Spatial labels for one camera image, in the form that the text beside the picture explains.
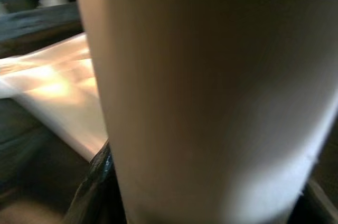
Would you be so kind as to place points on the white plastic table top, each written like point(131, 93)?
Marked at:
point(52, 89)

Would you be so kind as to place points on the white plastic table leg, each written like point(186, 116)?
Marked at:
point(198, 89)

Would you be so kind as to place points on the black plastic table cover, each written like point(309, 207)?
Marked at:
point(39, 142)

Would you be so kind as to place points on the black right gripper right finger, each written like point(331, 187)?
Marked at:
point(322, 208)

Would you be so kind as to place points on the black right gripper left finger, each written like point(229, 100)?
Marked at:
point(97, 195)

